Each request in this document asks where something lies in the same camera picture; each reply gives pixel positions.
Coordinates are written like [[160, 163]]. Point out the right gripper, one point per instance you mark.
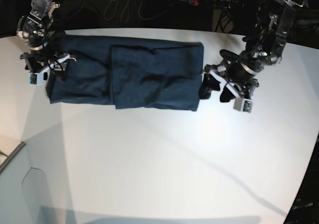
[[57, 64]]

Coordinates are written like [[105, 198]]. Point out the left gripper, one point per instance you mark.
[[217, 78]]

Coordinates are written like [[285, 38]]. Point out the dark blue t-shirt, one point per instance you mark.
[[129, 73]]

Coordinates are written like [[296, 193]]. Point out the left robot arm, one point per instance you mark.
[[264, 47]]

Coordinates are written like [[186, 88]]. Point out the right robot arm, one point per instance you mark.
[[33, 28]]

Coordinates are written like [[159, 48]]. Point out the black power strip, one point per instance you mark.
[[217, 4]]

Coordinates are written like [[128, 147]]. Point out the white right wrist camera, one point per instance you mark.
[[36, 78]]

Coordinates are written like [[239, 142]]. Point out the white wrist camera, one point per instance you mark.
[[243, 105], [36, 78]]

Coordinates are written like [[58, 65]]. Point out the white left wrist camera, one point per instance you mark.
[[243, 105]]

